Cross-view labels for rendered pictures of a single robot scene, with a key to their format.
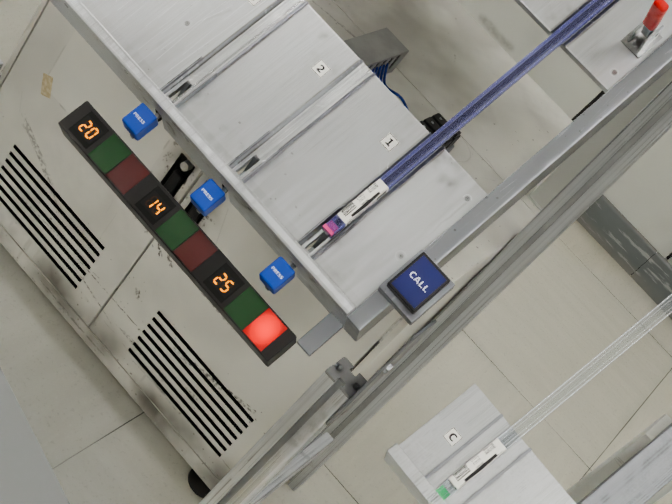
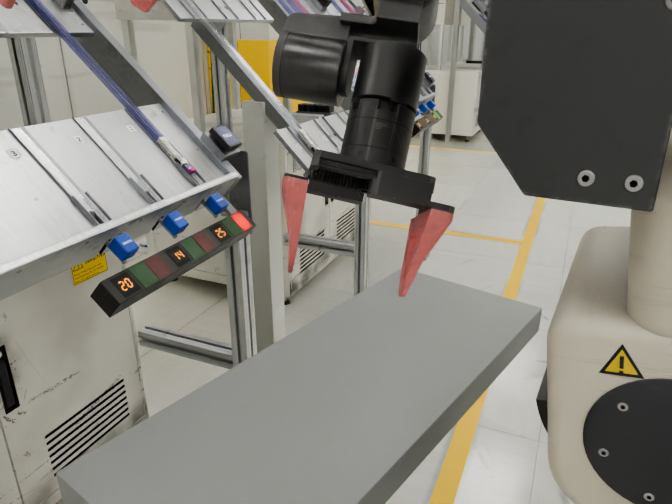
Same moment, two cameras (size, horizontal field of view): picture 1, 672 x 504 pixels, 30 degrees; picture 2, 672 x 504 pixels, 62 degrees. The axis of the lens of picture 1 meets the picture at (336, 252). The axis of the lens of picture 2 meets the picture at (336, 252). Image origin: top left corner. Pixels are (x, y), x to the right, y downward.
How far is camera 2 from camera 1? 1.19 m
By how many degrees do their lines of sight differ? 68
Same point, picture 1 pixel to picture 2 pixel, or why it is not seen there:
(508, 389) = not seen: outside the picture
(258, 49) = (62, 165)
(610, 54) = (70, 19)
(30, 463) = (388, 283)
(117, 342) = (46, 486)
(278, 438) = (245, 269)
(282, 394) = (120, 349)
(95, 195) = not seen: outside the picture
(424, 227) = (180, 134)
